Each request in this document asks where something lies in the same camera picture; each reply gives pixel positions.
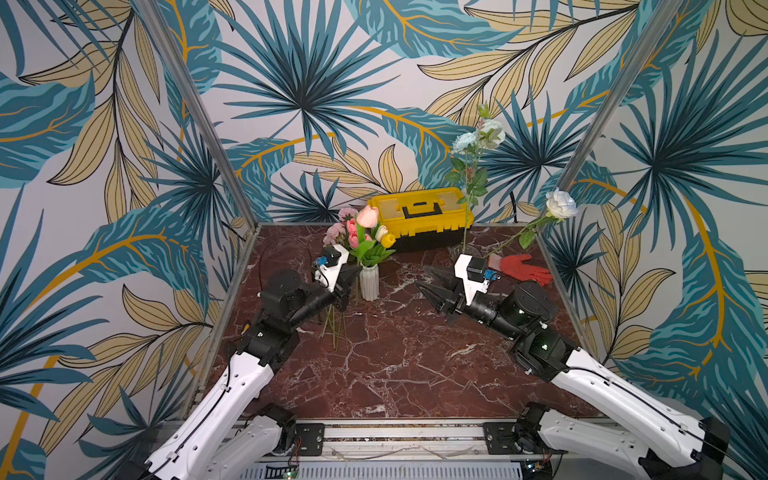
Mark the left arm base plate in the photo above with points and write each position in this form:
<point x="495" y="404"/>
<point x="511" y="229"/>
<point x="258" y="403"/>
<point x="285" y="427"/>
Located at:
<point x="302" y="439"/>

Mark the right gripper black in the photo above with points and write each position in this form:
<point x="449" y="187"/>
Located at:
<point x="455" y="297"/>

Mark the pale blue flower stem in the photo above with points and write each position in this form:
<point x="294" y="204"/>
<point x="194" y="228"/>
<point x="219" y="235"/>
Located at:
<point x="467" y="151"/>

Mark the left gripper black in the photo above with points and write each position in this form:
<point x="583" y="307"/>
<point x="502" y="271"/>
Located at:
<point x="342" y="286"/>

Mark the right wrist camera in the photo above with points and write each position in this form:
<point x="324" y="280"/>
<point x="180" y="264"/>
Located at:
<point x="475" y="276"/>

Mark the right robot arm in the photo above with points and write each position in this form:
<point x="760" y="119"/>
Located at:
<point x="651" y="439"/>

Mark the tulip bouquet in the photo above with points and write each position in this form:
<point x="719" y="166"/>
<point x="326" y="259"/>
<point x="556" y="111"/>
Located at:
<point x="370" y="241"/>

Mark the red glove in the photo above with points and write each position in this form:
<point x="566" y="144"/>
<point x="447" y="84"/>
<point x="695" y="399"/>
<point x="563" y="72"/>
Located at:
<point x="517" y="267"/>

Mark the white rose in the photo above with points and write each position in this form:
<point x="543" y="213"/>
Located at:
<point x="559" y="207"/>

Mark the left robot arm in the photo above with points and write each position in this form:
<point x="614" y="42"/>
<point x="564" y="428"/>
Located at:
<point x="201" y="447"/>

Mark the white ribbed vase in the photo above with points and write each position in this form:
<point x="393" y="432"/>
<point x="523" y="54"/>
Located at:
<point x="369" y="279"/>

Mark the yellow black toolbox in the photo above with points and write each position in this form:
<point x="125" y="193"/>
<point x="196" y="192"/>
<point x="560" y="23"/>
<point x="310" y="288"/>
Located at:
<point x="425" y="219"/>

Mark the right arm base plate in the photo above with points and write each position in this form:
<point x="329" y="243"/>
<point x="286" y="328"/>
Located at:
<point x="507" y="438"/>

